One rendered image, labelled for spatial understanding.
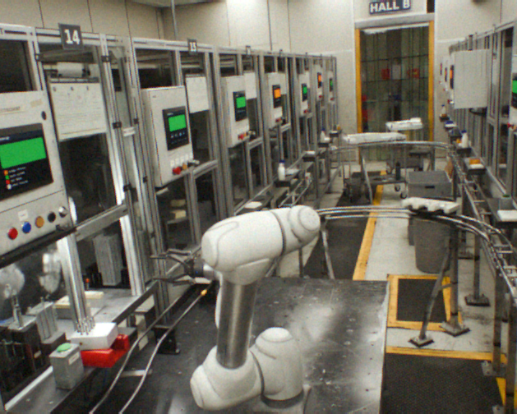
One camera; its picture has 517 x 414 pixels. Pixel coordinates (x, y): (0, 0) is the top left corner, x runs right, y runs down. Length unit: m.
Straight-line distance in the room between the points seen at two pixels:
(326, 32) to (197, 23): 2.56
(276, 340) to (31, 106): 1.11
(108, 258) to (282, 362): 1.05
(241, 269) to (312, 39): 8.95
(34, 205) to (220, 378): 0.81
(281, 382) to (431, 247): 3.09
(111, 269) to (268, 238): 1.30
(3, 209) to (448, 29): 8.97
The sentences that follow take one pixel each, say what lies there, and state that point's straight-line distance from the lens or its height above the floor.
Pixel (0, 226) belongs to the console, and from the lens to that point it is 1.69.
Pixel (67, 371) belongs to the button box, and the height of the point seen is 0.97.
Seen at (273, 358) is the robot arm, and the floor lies 0.90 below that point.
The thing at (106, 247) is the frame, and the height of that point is 1.11.
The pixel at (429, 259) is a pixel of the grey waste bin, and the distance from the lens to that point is 4.76.
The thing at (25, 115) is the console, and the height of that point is 1.76.
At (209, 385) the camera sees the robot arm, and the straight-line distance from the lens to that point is 1.72.
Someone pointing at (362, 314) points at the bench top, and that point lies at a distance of 2.53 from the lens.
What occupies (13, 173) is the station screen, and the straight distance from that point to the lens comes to 1.70.
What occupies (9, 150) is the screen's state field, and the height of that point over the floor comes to 1.67.
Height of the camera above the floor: 1.82
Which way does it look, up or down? 15 degrees down
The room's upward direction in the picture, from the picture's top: 5 degrees counter-clockwise
